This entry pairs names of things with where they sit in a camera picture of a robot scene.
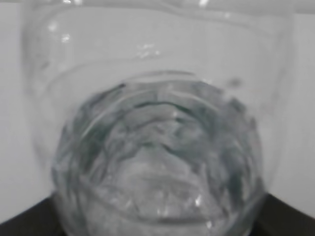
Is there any clear green-label water bottle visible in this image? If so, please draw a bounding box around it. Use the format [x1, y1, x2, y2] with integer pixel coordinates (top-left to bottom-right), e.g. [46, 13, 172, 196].
[21, 0, 293, 236]

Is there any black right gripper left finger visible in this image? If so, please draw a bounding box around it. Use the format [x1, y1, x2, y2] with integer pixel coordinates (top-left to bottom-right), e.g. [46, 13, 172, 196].
[0, 194, 68, 236]

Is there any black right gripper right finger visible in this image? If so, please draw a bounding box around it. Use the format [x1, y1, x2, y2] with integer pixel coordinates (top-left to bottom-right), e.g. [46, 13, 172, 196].
[250, 194, 315, 236]

